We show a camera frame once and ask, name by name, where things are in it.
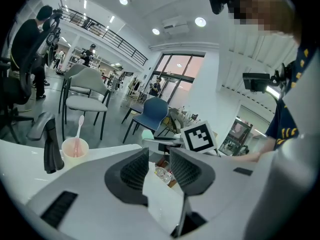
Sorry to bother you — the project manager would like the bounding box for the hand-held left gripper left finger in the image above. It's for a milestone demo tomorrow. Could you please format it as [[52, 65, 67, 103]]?
[[24, 147, 173, 240]]

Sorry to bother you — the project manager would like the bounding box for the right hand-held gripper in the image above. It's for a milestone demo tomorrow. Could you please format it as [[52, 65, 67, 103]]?
[[141, 120, 221, 157]]

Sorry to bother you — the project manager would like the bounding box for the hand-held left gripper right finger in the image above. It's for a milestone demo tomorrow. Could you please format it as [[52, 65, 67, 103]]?
[[169, 147, 262, 224]]

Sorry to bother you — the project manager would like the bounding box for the person's right forearm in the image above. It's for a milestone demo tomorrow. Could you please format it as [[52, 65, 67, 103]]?
[[219, 136, 276, 163]]

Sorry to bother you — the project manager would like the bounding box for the blue shell chair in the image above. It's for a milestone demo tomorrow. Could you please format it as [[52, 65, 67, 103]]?
[[121, 103, 145, 125], [121, 96, 170, 145]]

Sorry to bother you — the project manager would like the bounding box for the white bucket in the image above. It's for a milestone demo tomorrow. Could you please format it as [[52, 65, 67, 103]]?
[[154, 165, 174, 185]]

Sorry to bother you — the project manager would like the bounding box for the glass display cabinet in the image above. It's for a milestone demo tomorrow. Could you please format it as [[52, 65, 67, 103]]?
[[222, 117, 253, 157]]

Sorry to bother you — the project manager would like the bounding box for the pink cup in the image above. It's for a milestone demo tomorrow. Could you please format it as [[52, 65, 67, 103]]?
[[61, 137, 90, 170]]

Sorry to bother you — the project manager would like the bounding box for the black framed glass door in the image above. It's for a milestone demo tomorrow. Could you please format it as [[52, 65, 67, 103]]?
[[149, 53, 206, 105]]

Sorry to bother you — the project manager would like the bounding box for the black sink faucet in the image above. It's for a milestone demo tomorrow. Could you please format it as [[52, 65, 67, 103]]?
[[26, 111, 65, 175]]

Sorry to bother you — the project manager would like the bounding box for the pink white toothbrush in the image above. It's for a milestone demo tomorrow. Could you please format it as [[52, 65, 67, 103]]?
[[74, 114, 85, 157]]

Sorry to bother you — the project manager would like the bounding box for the grey upholstered chair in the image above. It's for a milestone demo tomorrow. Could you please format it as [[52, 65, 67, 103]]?
[[61, 67, 112, 141], [58, 63, 88, 115]]

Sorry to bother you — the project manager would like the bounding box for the white ceramic sink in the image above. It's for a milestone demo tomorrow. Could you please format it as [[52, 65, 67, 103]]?
[[0, 138, 187, 235]]

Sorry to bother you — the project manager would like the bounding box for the person's black jersey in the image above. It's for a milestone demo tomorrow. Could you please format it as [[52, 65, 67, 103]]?
[[264, 41, 320, 150]]

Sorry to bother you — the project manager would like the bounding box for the black tablet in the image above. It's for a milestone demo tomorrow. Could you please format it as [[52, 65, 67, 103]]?
[[242, 72, 271, 94]]

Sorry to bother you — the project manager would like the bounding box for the black balcony railing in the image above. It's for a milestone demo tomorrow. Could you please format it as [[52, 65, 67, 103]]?
[[58, 7, 149, 66]]

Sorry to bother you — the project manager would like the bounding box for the white ceiling air conditioner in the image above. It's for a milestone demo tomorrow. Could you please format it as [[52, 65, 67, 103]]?
[[161, 15, 190, 36]]

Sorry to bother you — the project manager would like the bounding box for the black office chair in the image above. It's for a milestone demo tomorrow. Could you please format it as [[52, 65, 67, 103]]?
[[0, 15, 62, 145]]

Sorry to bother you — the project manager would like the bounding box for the black head camera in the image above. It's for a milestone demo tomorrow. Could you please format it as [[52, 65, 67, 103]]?
[[207, 0, 230, 15]]

